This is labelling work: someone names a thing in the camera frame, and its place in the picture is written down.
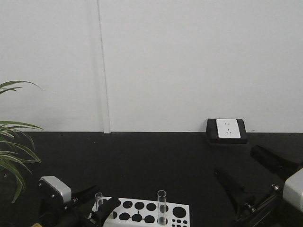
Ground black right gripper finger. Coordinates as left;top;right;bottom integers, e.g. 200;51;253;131
250;145;303;176
214;167;256;219

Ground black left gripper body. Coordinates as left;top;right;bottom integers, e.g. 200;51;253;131
31;198;95;227

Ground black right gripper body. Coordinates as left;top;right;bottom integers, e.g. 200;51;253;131
235;184;303;227

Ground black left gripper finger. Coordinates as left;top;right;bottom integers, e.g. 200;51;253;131
71;185;98;201
91;198;119;227

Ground short glass test tube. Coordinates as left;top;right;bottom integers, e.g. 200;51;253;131
95;192;103;211

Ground tall glass test tube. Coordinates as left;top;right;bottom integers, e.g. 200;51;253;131
157;190;167;226

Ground white test tube rack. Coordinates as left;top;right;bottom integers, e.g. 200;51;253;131
103;198;190;227

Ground white socket on black base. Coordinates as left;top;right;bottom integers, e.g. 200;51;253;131
206;118;248;144

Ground green spider plant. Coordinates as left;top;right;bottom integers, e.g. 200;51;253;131
0;80;45;204

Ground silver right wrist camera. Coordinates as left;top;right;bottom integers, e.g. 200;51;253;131
283;169;303;212

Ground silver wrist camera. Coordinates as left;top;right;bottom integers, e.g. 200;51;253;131
38;176;71;206
283;169;303;212

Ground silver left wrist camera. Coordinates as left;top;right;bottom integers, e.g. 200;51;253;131
38;176;71;206

